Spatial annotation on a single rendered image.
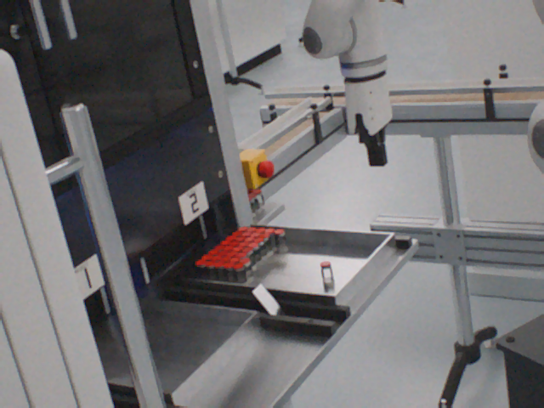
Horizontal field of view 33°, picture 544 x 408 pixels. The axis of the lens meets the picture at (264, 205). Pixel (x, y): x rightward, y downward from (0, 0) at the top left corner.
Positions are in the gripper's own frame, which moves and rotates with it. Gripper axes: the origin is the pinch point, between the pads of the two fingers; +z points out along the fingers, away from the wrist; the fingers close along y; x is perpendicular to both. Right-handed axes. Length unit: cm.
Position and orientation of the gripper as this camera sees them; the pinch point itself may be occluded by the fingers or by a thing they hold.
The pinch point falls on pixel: (376, 155)
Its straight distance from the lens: 169.5
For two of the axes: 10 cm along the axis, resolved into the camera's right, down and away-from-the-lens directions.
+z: 1.8, 9.2, 3.6
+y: -4.9, 4.0, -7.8
